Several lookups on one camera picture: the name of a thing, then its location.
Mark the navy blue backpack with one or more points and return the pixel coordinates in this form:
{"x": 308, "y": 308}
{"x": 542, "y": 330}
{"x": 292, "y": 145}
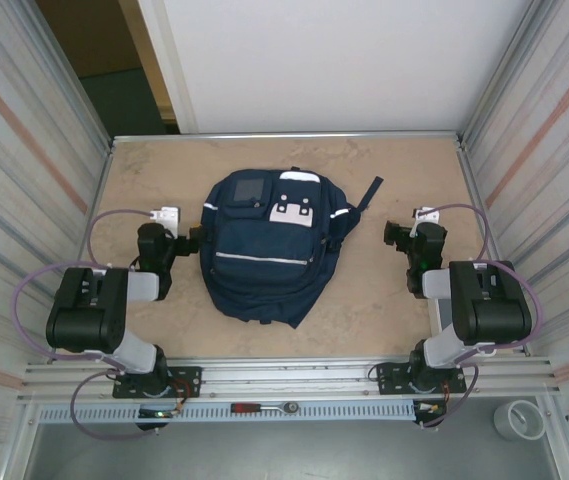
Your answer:
{"x": 264, "y": 280}

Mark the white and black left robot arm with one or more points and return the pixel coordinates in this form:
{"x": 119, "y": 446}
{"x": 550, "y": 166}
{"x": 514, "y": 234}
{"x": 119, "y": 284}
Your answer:
{"x": 89, "y": 320}

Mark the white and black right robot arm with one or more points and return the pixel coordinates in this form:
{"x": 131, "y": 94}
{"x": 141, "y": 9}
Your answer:
{"x": 489, "y": 300}

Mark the white and grey scale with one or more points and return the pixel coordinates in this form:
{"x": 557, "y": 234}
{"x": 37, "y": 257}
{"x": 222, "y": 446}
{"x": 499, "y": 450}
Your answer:
{"x": 442, "y": 312}

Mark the small circuit board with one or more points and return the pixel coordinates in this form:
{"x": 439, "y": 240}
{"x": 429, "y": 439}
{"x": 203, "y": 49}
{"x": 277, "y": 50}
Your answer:
{"x": 156, "y": 414}
{"x": 431, "y": 410}

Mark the grey tape roll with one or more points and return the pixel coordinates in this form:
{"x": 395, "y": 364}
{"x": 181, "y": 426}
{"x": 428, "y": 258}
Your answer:
{"x": 506, "y": 422}

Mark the thin aluminium table edge rail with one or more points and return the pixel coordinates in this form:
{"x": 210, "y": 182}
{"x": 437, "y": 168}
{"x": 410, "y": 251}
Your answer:
{"x": 189, "y": 137}

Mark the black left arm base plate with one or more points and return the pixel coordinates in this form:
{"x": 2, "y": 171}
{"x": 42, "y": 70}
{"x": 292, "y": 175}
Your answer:
{"x": 189, "y": 380}

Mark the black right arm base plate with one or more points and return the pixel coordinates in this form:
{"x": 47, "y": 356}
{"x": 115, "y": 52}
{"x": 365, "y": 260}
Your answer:
{"x": 394, "y": 380}

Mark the wide aluminium mounting rail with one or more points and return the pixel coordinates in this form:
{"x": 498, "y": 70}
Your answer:
{"x": 289, "y": 375}

